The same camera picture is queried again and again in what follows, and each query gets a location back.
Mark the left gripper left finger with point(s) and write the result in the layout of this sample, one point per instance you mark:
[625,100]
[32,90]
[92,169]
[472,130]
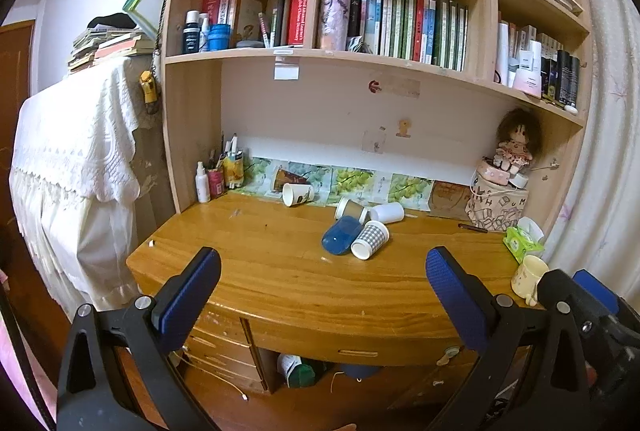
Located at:
[93,390]

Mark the row of upright books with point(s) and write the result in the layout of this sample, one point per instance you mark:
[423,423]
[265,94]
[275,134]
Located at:
[431,32]

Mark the white floral thermos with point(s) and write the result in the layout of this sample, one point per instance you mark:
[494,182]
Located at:
[333,25]

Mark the printed canvas bag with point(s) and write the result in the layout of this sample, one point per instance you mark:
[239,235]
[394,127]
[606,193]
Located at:
[495,207]

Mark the black white bottle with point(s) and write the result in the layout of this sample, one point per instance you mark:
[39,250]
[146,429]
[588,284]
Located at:
[191,32]

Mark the green white bottle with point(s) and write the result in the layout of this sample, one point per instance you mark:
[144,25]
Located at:
[296,373]

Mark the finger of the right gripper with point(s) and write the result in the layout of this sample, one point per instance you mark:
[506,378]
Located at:
[598,290]

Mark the green tissue pack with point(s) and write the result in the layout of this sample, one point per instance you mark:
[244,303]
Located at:
[524,238]

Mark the white printed paper cup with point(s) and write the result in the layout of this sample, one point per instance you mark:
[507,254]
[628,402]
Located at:
[297,194]

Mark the brown-haired rag doll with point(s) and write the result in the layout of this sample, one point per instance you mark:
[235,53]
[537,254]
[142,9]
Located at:
[519,141]

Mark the black pen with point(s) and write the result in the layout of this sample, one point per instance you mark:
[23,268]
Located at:
[473,228]

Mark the blue jar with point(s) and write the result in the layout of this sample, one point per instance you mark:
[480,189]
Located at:
[219,36]

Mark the wooden bookshelf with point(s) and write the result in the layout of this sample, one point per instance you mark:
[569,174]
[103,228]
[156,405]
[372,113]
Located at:
[382,100]

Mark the wooden desk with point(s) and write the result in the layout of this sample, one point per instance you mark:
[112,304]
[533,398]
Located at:
[280,292]

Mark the checkered paper cup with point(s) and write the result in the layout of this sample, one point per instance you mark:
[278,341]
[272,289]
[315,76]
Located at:
[371,239]

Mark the pink small box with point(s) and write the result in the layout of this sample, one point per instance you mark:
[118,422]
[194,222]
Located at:
[492,174]

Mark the red dictionary book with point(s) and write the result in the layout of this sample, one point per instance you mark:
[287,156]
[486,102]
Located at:
[297,22]

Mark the white curtain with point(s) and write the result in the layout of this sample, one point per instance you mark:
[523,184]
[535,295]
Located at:
[598,226]

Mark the white spray bottle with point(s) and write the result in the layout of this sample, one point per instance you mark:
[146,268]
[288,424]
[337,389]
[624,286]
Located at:
[202,184]

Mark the stack of books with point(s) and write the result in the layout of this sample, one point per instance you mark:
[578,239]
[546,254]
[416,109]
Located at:
[106,35]

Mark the cream ceramic mug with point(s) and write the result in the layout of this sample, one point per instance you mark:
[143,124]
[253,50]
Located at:
[526,278]

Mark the blue plastic cup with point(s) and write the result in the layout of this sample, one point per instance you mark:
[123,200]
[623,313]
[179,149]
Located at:
[340,236]

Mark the yellow hanging toy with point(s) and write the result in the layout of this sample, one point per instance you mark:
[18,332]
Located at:
[149,88]

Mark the red pen holder cup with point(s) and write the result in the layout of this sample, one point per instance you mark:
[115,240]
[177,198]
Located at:
[216,182]

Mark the yellow pen holder can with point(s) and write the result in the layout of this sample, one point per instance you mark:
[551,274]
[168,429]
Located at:
[233,164]

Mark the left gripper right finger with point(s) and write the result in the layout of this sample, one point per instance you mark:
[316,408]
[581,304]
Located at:
[530,373]

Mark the white lace cloth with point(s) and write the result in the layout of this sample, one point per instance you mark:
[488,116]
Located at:
[89,182]

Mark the brown paper cup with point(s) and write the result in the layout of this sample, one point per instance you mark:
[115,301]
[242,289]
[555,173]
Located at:
[347,207]

